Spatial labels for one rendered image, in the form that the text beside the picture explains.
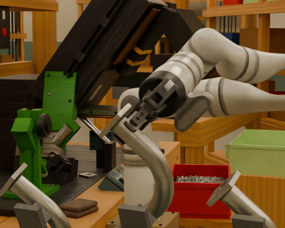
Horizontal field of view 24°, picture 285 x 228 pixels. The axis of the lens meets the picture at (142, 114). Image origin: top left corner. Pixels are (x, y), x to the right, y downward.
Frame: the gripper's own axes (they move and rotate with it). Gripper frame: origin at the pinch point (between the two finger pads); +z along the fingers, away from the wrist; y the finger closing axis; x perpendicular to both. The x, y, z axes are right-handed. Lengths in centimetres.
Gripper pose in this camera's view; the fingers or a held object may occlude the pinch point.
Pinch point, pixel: (129, 128)
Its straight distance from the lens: 101.3
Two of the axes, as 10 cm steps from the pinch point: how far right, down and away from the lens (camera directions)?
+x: 7.4, 6.8, -0.2
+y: 5.3, -5.9, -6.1
